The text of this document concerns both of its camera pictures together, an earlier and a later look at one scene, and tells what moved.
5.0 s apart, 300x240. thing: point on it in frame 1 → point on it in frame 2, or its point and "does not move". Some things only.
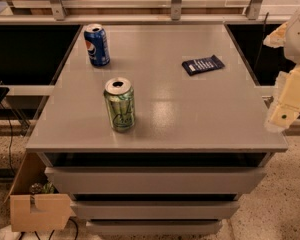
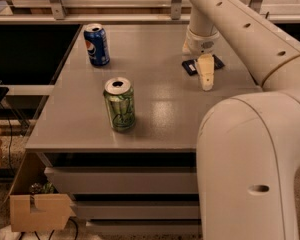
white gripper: x=298 y=39 → x=200 y=45
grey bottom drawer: x=154 y=227 does not move
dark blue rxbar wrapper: x=199 y=65 does not move
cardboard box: x=34 y=201 does not move
